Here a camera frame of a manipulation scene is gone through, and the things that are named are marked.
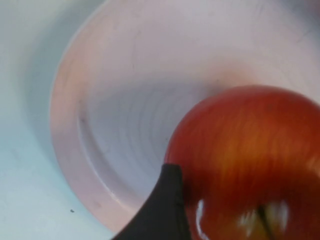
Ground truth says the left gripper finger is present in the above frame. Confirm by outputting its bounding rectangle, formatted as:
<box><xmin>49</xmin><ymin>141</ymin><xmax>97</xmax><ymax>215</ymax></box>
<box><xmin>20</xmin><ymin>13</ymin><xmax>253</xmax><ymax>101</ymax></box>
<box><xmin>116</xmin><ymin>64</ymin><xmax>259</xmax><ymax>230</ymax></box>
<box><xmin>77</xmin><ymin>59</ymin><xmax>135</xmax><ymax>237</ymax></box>
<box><xmin>112</xmin><ymin>163</ymin><xmax>193</xmax><ymax>240</ymax></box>

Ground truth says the red apple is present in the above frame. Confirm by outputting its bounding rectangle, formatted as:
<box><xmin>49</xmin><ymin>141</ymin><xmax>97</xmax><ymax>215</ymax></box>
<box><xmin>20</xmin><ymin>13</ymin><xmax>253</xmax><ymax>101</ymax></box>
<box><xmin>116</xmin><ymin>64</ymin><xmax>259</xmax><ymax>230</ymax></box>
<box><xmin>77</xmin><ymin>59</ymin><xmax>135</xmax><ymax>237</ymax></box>
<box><xmin>164</xmin><ymin>84</ymin><xmax>320</xmax><ymax>240</ymax></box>

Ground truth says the pink round plate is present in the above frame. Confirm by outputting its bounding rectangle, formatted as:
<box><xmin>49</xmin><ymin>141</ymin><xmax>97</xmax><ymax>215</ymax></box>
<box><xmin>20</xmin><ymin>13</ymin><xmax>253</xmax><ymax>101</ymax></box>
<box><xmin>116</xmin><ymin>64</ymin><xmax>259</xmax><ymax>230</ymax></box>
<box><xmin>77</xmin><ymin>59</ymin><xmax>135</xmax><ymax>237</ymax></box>
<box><xmin>49</xmin><ymin>0</ymin><xmax>320</xmax><ymax>235</ymax></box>

